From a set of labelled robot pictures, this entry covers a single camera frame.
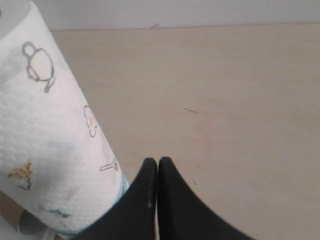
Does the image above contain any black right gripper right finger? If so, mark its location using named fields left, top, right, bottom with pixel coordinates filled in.
left=157, top=157, right=252, bottom=240

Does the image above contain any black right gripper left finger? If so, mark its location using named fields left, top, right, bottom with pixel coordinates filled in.
left=73, top=158, right=158, bottom=240

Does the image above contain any printed white paper towel roll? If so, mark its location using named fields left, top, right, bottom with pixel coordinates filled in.
left=0, top=0, right=128, bottom=239

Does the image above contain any brown cardboard tube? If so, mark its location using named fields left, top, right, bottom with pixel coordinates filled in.
left=0, top=191, right=45, bottom=228

